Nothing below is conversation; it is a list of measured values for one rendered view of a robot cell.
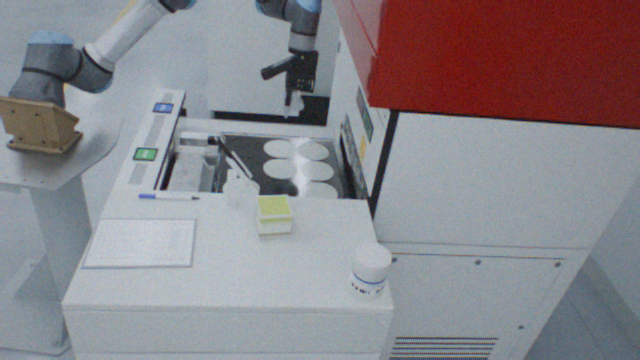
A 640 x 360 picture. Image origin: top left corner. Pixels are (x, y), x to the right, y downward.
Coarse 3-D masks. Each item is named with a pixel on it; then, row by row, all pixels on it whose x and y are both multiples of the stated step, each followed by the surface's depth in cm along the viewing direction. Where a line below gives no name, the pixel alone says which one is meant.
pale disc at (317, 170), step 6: (306, 162) 144; (312, 162) 145; (318, 162) 145; (306, 168) 142; (312, 168) 142; (318, 168) 143; (324, 168) 143; (330, 168) 144; (306, 174) 139; (312, 174) 140; (318, 174) 140; (324, 174) 141; (330, 174) 141
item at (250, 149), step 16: (224, 144) 147; (240, 144) 148; (256, 144) 149; (320, 144) 154; (224, 160) 140; (256, 160) 142; (288, 160) 144; (304, 160) 145; (320, 160) 146; (336, 160) 147; (224, 176) 134; (256, 176) 136; (304, 176) 139; (336, 176) 140; (272, 192) 131; (288, 192) 132
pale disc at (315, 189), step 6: (306, 186) 135; (312, 186) 135; (318, 186) 135; (324, 186) 136; (330, 186) 136; (306, 192) 132; (312, 192) 133; (318, 192) 133; (324, 192) 133; (330, 192) 134; (336, 192) 134; (336, 198) 132
